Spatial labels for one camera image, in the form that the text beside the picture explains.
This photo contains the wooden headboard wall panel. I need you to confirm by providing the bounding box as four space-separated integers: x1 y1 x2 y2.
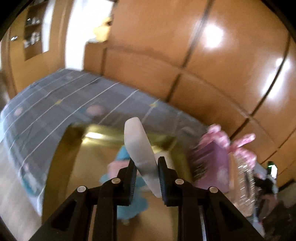
84 1 295 186

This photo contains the blue plush toy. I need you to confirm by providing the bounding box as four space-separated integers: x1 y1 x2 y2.
100 146 149 225

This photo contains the pink cloth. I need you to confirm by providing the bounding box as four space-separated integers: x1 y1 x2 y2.
107 160 129 179

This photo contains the grey patterned bed sheet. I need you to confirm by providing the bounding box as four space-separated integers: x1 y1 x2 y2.
1 69 207 215

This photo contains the wooden shelf cabinet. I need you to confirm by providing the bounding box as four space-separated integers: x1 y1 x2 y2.
1 1 73 98

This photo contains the purple box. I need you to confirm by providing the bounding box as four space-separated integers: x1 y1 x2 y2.
190 142 229 193

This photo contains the white foam sponge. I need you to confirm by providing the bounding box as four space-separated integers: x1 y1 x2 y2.
124 117 162 198

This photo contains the pink spotted plush giraffe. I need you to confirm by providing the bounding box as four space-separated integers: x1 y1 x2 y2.
198 124 257 170

